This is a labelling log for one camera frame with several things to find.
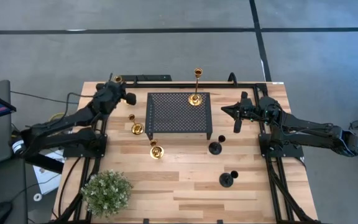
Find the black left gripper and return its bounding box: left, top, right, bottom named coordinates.
left=95, top=80, right=137, bottom=106

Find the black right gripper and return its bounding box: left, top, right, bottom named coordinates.
left=221, top=91, right=260, bottom=134

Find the black candlestick holder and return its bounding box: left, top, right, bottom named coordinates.
left=208, top=134, right=226, bottom=156
left=218, top=170, right=239, bottom=189

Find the short gold candlestick holder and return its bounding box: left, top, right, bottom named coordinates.
left=149, top=139, right=165, bottom=160
left=128, top=113, right=145, bottom=136

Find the black perforated metal shelf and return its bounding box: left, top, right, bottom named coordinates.
left=144, top=92, right=213, bottom=141

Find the artificial green potted plant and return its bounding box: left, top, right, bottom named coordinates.
left=80, top=170, right=134, bottom=218

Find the white paper sheet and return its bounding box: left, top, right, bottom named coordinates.
left=32, top=155, right=65, bottom=195

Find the dark grey desk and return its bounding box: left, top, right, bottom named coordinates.
left=0, top=156, right=28, bottom=224

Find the black mount bracket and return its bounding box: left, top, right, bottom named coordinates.
left=119, top=74, right=173, bottom=83

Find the yellow cable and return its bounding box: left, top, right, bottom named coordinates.
left=48, top=111, right=65, bottom=123

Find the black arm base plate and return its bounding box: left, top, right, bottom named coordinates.
left=259, top=133, right=304, bottom=158
left=62, top=133, right=108, bottom=158

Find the thin black floor cable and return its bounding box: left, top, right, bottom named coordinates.
left=10, top=90, right=80, bottom=105

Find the thick black cable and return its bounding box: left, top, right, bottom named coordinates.
left=57, top=157, right=83, bottom=218

